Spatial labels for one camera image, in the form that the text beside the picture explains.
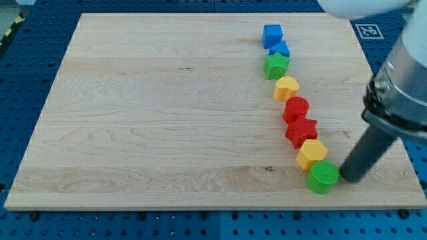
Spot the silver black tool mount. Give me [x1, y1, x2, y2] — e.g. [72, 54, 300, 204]
[362, 38, 426, 144]

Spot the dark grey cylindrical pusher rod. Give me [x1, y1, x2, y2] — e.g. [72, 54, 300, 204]
[340, 125, 396, 183]

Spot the green cylinder block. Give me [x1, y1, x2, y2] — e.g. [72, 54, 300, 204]
[306, 161, 340, 194]

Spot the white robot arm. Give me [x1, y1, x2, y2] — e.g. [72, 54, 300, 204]
[340, 0, 426, 183]

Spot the yellow hexagon block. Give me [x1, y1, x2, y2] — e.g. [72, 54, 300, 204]
[296, 139, 328, 170]

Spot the red star block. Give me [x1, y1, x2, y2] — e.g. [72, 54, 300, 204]
[285, 116, 318, 149]

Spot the white fiducial marker tag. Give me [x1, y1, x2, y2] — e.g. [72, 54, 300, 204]
[356, 23, 384, 39]

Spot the red cylinder block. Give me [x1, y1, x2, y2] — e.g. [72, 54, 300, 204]
[282, 96, 310, 123]

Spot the yellow heart block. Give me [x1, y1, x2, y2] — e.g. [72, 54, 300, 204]
[273, 76, 300, 101]

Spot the blue pentagon block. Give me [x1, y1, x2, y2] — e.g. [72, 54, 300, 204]
[268, 41, 290, 57]

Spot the green star block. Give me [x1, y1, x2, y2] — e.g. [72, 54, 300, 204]
[263, 52, 290, 80]

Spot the blue cube block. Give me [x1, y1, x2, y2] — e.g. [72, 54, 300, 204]
[262, 24, 283, 49]

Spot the light wooden board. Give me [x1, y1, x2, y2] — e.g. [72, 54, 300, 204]
[5, 13, 426, 211]

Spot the yellow black hazard tape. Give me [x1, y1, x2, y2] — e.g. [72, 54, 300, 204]
[1, 12, 25, 47]

